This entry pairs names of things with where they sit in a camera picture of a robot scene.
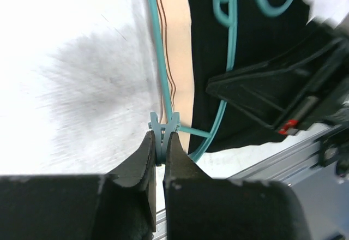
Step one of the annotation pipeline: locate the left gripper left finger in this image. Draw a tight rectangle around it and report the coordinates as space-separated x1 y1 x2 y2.
1 131 156 239

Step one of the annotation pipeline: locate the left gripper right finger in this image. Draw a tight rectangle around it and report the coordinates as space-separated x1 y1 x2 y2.
163 133 311 239

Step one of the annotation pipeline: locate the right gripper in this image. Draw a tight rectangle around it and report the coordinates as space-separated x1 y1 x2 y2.
206 21 348 142

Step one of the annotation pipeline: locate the teal clothespin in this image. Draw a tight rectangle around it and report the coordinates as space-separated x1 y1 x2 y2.
148 112 180 166

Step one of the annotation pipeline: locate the black underwear beige waistband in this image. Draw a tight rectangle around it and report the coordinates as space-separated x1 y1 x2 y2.
156 0 310 155

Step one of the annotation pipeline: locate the teal hanger with black underwear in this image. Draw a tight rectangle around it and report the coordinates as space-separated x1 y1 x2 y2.
148 0 293 161

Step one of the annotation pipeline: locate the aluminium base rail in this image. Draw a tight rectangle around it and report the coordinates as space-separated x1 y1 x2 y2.
152 125 349 240

